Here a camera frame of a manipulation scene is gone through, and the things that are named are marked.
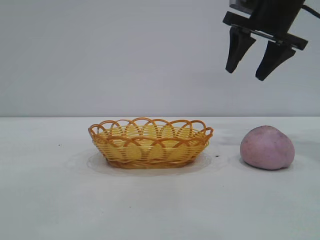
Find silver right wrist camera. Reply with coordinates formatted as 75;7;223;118
228;0;252;12

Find yellow woven plastic basket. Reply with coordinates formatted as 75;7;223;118
87;116;215;170

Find pink peach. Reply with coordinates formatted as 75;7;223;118
239;125;296;171

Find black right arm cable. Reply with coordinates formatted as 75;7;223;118
302;4;320;19

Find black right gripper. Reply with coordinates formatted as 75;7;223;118
222;0;309;82

